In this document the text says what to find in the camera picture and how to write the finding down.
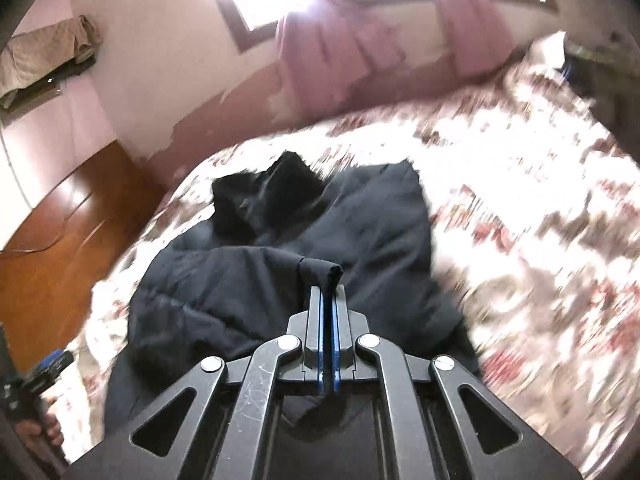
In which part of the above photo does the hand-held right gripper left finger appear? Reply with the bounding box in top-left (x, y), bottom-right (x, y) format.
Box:
top-left (65, 287), bottom-right (328, 480)

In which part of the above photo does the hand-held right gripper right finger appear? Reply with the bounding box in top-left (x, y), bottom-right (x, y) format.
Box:
top-left (331, 285), bottom-right (583, 480)

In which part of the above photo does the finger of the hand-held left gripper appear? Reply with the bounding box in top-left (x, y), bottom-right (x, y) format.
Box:
top-left (26, 351), bottom-right (77, 392)

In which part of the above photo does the black jacket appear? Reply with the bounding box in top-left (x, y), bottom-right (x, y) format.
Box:
top-left (102, 150), bottom-right (483, 466)

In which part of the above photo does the person's left hand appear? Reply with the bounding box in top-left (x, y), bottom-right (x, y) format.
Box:
top-left (14, 397), bottom-right (65, 456)

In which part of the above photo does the wooden headboard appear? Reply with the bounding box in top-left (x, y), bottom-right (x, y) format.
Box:
top-left (0, 140), bottom-right (168, 361)

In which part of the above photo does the floral bedspread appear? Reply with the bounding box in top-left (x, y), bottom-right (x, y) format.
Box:
top-left (47, 30), bottom-right (640, 480)

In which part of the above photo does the pink curtain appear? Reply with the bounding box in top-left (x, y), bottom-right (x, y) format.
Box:
top-left (420, 0), bottom-right (521, 78)
top-left (275, 0), bottom-right (406, 111)

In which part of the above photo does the dark side table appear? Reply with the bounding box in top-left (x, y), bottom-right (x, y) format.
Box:
top-left (562, 30), bottom-right (640, 131)

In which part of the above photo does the cloth-covered wall unit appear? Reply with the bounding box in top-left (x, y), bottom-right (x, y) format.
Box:
top-left (0, 15), bottom-right (103, 108)

